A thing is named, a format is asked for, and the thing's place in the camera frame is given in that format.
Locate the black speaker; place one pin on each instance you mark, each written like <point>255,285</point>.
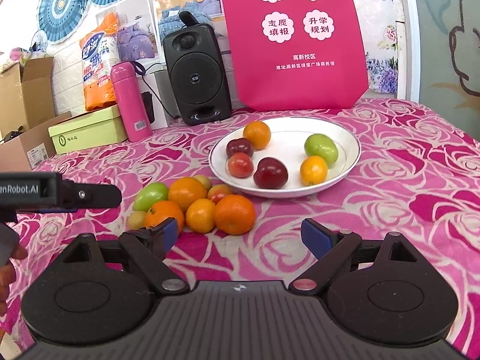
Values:
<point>196,72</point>

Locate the pink thermos bottle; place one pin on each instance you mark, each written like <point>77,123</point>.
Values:
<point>130,101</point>

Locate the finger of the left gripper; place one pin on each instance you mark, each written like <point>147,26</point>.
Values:
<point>89,196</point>

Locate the yellow orange pile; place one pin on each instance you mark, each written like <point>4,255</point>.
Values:
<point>199,217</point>

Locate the dark red plum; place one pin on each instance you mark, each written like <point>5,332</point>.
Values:
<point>270,174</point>
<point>240,145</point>

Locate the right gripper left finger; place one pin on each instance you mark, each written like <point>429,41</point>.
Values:
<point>146,250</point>

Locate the person's left hand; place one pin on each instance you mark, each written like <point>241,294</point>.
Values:
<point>8,276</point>

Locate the small tan kiwi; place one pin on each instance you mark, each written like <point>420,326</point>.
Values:
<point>136,220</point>

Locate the bedding poster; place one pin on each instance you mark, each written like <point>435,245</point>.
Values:
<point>136,35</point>

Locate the large orange pile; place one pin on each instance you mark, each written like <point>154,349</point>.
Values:
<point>235,215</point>
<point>185,191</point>

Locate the green fruit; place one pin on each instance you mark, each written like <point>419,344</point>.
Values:
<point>149,195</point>
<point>322,146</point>

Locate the pink rose tablecloth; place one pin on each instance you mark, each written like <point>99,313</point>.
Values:
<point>417,174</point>

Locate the green fruit on plate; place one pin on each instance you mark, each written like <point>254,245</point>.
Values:
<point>322,146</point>

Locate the open cardboard box back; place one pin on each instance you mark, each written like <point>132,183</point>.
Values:
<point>26,95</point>

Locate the red pink plum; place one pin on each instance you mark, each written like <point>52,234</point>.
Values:
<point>240,165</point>

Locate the large orange pile top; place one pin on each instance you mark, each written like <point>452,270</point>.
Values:
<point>185,191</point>

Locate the pink tote bag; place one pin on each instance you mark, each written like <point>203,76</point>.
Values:
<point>296,54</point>

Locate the dark red plum back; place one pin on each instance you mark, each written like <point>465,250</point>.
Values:
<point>240,145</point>

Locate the small yellow orange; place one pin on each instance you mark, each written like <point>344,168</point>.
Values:
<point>313,171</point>

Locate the orange white snack bag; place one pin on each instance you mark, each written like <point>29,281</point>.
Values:
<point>99,53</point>

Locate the brown cardboard box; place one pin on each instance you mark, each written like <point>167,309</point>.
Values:
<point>30,149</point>

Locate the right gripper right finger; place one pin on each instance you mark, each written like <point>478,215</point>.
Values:
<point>333,251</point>

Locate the light green box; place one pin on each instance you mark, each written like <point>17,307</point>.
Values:
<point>93,129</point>

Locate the orange on plate back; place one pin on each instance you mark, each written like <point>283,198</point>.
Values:
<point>258,133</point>

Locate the small tan fruit back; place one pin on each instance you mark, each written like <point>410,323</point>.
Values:
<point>204,180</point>

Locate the dark red plum front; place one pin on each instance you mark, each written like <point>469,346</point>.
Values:
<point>270,174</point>

